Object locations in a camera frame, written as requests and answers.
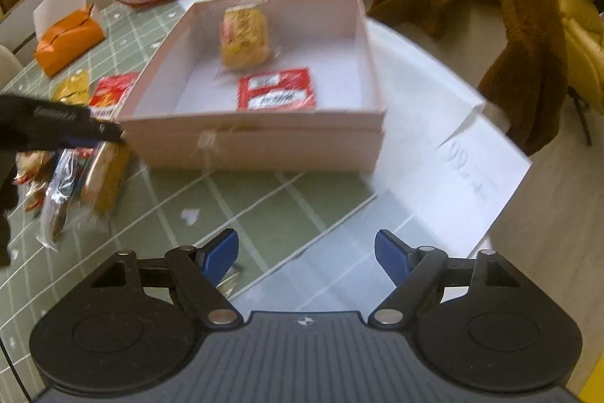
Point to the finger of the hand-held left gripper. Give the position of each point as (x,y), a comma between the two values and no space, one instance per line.
(111,132)

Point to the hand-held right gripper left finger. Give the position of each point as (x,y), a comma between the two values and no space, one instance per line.
(221,251)

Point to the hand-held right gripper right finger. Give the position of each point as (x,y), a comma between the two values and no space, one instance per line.
(392,253)

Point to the clear bread snack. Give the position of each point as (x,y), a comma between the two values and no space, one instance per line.
(106,181)

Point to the yellow snack packet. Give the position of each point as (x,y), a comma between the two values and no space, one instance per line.
(71,89)

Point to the pink cardboard box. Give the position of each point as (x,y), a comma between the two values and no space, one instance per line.
(264,138)

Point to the red white snack packets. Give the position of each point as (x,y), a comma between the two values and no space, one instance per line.
(33,176)

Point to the dark clear snack packet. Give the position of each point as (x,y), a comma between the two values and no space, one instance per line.
(61,190)

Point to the green checked tablecloth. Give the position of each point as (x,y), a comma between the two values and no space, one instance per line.
(155,204)

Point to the orange tissue box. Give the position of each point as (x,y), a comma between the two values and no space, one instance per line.
(66,42)

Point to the white paper sheet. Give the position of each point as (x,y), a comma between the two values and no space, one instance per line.
(481,176)

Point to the white tissue sheet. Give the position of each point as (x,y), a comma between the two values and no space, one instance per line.
(59,1)

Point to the wrapped yellow bread snack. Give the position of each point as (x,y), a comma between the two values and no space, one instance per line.
(244,37)

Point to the red white label snack packet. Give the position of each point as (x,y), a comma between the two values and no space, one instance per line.
(276,90)

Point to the beige dining chair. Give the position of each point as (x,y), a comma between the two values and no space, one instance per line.
(453,53)

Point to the yellow armchair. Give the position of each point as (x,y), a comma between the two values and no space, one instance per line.
(583,34)

